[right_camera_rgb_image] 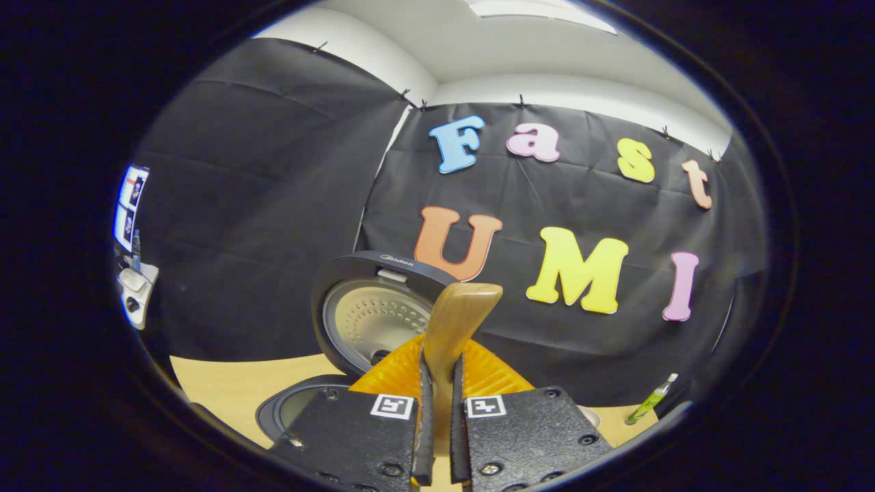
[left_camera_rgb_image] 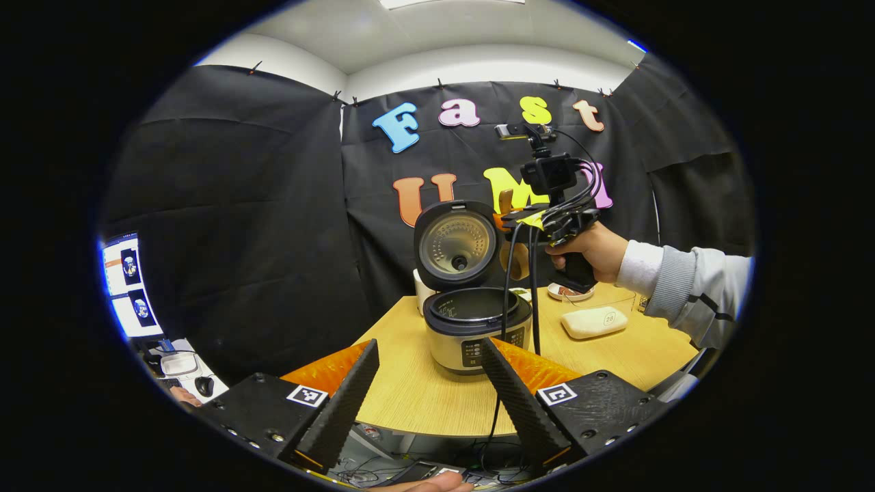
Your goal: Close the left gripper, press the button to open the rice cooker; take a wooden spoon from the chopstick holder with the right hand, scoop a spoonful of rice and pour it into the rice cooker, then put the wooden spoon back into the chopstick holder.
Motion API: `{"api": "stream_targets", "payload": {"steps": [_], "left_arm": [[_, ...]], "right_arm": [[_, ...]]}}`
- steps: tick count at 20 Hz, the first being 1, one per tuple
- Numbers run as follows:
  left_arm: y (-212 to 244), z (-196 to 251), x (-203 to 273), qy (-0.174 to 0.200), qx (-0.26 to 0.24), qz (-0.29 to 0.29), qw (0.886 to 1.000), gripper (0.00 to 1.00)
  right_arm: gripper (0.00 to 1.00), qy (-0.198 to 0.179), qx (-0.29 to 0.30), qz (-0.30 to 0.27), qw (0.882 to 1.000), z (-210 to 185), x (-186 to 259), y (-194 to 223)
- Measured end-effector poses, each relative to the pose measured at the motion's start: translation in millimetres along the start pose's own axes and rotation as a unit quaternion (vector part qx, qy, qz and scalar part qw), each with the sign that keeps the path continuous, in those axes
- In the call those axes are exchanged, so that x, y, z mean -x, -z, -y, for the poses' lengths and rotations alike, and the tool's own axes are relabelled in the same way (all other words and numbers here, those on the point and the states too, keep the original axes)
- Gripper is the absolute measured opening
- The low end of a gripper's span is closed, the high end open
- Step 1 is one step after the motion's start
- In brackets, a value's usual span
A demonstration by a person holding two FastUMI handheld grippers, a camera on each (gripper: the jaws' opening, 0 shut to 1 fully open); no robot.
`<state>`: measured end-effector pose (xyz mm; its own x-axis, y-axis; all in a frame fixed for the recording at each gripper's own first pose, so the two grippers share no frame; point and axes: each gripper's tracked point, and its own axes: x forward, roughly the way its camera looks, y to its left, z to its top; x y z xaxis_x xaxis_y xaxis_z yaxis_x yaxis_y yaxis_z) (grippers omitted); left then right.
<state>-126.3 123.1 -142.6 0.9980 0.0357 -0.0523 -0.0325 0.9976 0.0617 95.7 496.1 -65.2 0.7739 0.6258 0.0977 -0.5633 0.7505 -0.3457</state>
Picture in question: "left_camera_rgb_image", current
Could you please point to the white toaster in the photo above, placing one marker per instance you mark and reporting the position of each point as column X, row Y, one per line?
column 422, row 294

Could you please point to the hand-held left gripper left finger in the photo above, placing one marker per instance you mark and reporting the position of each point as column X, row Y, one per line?
column 342, row 403

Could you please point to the small ceiling light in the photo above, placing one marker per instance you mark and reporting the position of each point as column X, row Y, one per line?
column 637, row 46

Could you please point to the clear chopstick holder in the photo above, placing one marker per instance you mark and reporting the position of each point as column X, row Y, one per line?
column 641, row 302

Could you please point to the black backdrop cloth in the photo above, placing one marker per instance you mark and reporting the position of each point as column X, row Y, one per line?
column 239, row 205

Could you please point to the clear rice container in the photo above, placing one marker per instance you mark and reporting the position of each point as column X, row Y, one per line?
column 593, row 322

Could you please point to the white round plate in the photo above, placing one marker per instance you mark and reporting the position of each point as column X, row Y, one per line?
column 571, row 295

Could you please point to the computer monitor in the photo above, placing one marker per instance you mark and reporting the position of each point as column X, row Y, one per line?
column 126, row 287

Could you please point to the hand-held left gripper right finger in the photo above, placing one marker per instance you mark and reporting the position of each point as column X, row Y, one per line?
column 516, row 403

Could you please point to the grey rice cooker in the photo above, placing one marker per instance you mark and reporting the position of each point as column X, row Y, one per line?
column 451, row 342

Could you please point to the black computer mouse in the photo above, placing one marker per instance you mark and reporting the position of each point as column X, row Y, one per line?
column 204, row 386

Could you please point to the white side desk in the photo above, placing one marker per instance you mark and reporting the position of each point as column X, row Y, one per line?
column 181, row 383

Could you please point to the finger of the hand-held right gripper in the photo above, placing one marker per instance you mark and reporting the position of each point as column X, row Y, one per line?
column 513, row 213

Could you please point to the ceiling light panel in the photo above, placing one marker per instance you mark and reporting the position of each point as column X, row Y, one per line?
column 451, row 3

